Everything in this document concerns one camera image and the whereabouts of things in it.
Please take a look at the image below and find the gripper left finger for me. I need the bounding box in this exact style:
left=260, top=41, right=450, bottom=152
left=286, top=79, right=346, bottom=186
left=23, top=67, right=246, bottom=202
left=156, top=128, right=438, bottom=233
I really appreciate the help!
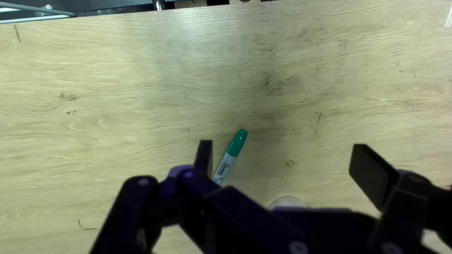
left=89, top=139, right=311, bottom=254

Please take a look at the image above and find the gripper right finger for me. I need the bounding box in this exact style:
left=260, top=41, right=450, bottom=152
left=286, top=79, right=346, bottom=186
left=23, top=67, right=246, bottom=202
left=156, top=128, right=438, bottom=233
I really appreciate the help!
left=349, top=144, right=452, bottom=254

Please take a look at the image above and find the grey metal frame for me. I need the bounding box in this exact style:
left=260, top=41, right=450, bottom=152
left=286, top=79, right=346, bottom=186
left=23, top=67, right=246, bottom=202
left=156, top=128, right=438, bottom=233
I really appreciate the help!
left=0, top=1, right=75, bottom=24

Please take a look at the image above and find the green capped marker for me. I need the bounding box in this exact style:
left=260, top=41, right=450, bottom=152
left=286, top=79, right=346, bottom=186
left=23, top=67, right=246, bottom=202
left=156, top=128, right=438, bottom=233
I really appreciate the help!
left=212, top=129, right=248, bottom=186

